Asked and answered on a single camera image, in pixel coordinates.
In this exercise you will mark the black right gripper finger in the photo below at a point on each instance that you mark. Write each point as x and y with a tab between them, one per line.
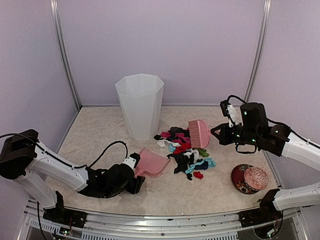
218	129
219	136

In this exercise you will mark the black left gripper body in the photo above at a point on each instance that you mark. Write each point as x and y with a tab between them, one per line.
134	188

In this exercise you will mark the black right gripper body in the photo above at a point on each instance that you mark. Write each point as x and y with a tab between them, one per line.
229	139

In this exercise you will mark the pink plastic hand brush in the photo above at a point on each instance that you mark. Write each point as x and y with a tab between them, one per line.
199	134

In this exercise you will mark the pink plastic dustpan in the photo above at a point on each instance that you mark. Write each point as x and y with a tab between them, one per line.
150	164

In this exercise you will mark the translucent white waste bin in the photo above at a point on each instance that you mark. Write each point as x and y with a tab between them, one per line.
140	97

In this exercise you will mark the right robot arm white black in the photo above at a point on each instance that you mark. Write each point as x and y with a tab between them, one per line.
252	127

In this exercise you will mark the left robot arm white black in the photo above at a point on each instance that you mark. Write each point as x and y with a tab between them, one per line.
23	157

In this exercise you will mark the green paper scrap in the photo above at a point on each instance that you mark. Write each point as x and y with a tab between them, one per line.
203	152

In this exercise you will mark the red paper scrap centre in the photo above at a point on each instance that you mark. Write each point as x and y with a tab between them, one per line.
182	149

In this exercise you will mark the dark red patterned round dish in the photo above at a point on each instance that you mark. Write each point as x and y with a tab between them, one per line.
238	179

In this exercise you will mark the small red paper scrap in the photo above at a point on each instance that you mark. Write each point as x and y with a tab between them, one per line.
198	175

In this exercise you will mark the black paper scrap strip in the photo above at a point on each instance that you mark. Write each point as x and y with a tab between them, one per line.
183	161

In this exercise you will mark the small black paper scrap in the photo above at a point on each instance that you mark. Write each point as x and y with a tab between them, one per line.
189	176

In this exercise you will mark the white paper scrap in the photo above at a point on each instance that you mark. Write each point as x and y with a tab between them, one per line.
163	143

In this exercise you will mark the pink patterned small bowl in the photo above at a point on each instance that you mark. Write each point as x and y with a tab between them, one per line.
256	178

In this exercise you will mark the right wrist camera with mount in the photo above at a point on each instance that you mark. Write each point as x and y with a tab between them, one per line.
229	111

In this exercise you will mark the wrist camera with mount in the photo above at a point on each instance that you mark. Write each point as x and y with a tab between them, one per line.
132	160
229	111

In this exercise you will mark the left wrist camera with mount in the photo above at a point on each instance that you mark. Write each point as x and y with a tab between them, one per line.
132	160

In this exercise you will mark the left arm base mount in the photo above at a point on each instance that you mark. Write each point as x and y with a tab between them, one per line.
60	214

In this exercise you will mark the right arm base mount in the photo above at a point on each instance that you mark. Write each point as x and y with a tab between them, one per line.
266	212

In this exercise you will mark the front aluminium rail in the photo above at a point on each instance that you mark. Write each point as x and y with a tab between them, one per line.
111	226

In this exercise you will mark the right aluminium frame post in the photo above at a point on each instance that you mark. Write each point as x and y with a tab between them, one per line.
259	49

